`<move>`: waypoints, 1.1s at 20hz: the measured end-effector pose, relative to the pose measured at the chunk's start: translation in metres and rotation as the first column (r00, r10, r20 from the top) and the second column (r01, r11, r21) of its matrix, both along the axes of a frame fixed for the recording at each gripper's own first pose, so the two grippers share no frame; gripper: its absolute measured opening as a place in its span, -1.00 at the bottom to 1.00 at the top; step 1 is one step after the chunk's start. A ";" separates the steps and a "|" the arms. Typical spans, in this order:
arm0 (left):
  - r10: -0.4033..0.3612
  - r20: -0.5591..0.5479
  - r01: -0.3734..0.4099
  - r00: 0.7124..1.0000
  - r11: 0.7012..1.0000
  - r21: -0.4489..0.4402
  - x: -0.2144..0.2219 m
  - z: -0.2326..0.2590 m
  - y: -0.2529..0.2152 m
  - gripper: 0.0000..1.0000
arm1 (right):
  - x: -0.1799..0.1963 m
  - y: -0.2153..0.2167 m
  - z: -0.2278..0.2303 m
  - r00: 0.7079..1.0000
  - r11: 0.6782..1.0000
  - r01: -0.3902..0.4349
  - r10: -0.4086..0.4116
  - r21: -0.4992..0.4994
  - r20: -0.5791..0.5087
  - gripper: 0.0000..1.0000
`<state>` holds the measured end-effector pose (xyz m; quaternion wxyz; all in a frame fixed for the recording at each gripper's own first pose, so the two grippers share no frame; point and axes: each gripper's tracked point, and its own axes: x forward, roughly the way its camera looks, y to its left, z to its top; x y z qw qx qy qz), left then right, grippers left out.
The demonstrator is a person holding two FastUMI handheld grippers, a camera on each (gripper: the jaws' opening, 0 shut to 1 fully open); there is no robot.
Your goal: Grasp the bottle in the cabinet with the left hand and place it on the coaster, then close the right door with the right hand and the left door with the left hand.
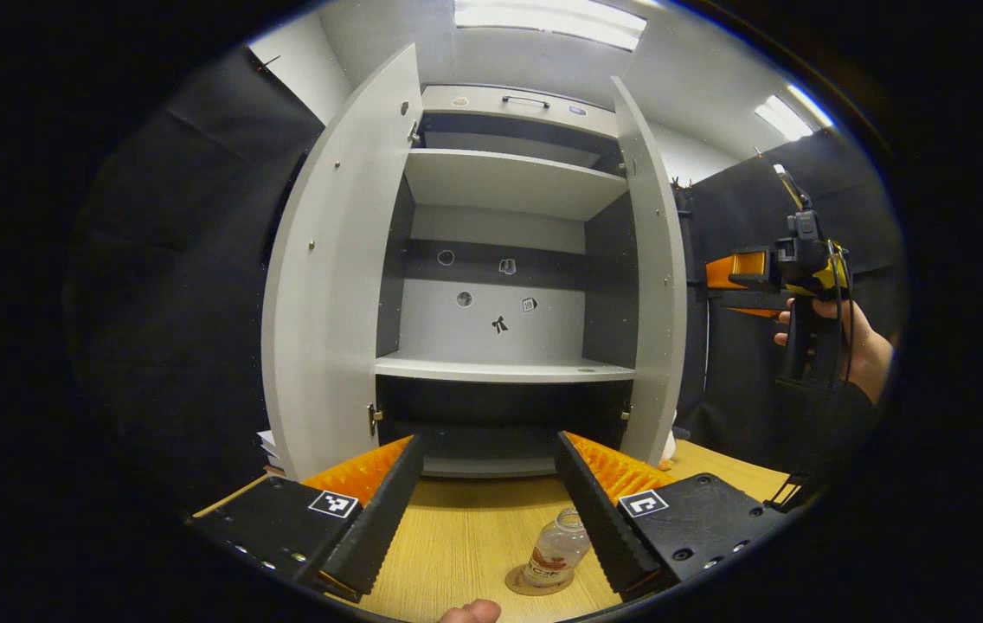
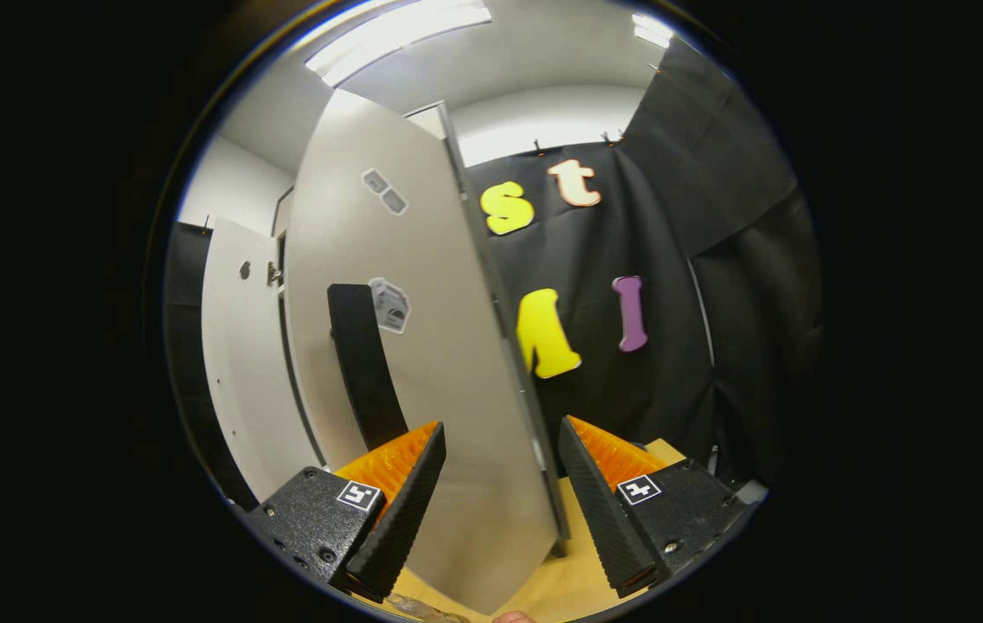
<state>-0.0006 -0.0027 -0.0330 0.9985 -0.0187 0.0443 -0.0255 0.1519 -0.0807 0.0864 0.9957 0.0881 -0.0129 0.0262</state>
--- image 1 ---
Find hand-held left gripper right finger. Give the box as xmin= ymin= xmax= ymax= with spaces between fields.
xmin=554 ymin=430 xmax=791 ymax=602

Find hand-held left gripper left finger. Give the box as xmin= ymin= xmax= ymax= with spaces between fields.
xmin=187 ymin=434 xmax=425 ymax=604

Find clear plastic bottle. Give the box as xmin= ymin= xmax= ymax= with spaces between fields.
xmin=522 ymin=507 xmax=592 ymax=589

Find grey cabinet door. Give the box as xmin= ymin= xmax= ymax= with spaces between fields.
xmin=261 ymin=43 xmax=425 ymax=483
xmin=611 ymin=76 xmax=689 ymax=468

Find round wooden coaster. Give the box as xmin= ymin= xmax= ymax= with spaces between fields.
xmin=505 ymin=564 xmax=575 ymax=597

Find grey cabinet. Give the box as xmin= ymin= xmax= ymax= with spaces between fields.
xmin=370 ymin=84 xmax=639 ymax=478

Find grey cabinet drawer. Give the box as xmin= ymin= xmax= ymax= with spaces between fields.
xmin=421 ymin=84 xmax=620 ymax=139

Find small ceiling light panel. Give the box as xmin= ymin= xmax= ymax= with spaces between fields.
xmin=755 ymin=84 xmax=834 ymax=142

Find large ceiling light panel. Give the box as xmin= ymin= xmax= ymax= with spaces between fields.
xmin=454 ymin=0 xmax=648 ymax=51

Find black backdrop cloth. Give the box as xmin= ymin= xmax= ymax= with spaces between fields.
xmin=63 ymin=43 xmax=908 ymax=511

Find black cable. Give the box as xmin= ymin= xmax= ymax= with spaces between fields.
xmin=827 ymin=241 xmax=858 ymax=386

